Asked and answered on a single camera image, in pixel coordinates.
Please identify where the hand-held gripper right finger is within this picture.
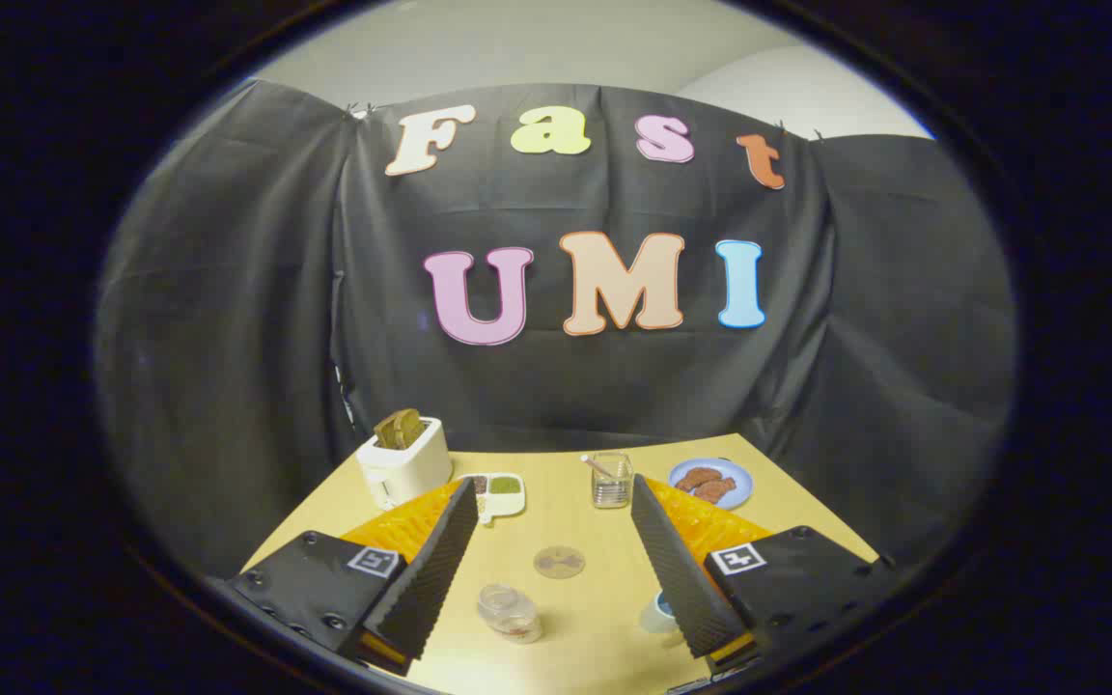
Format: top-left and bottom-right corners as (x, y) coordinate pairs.
(629, 473), (895, 675)

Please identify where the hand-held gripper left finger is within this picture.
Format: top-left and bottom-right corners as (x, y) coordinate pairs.
(228, 477), (480, 677)

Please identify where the white cup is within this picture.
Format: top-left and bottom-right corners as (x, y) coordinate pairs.
(638, 590), (681, 635)

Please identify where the clear plastic juice bottle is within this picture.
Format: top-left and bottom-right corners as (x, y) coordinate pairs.
(477, 583), (544, 644)

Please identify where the round brown coaster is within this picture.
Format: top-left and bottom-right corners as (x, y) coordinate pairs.
(534, 546), (586, 579)

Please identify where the white divided condiment tray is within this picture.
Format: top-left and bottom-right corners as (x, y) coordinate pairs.
(459, 472), (527, 526)

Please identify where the white toaster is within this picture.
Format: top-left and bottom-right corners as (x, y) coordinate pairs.
(356, 416), (454, 511)

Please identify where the blue plate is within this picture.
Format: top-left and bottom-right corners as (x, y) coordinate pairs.
(669, 458), (754, 511)

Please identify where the clear glass with spoon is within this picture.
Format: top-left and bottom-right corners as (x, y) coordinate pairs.
(581, 451), (634, 510)

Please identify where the wooden table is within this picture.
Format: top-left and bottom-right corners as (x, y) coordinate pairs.
(239, 433), (879, 694)

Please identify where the brown toast slice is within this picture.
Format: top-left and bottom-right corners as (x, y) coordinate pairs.
(374, 408), (426, 450)

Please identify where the black backdrop cloth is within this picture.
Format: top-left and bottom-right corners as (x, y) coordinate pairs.
(95, 77), (1018, 580)

